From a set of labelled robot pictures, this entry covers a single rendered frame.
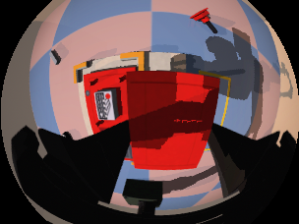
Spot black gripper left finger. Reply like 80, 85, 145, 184
38, 120, 130, 203

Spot grey flat bar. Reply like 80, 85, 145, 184
50, 50, 59, 65

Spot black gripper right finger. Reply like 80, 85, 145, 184
208, 124, 279, 198

